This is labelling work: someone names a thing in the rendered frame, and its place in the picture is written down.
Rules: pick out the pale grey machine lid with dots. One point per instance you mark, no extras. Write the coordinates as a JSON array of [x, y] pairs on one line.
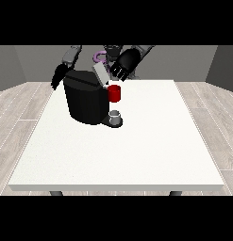
[[100, 72]]

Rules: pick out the dark table leg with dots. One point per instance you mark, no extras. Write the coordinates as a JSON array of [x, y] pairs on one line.
[[56, 193], [175, 193]]

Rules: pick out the small grey cup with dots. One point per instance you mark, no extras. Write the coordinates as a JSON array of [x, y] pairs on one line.
[[115, 117]]

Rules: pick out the red pod holder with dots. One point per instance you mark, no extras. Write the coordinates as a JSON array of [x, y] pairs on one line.
[[114, 93]]

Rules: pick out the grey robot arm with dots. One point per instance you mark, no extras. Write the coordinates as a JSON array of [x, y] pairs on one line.
[[142, 50], [70, 56]]

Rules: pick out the grey robot trunk purple rings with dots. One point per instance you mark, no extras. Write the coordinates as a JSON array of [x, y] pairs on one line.
[[106, 55]]

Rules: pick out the black coffee machine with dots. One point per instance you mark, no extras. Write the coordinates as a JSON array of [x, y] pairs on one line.
[[85, 99]]

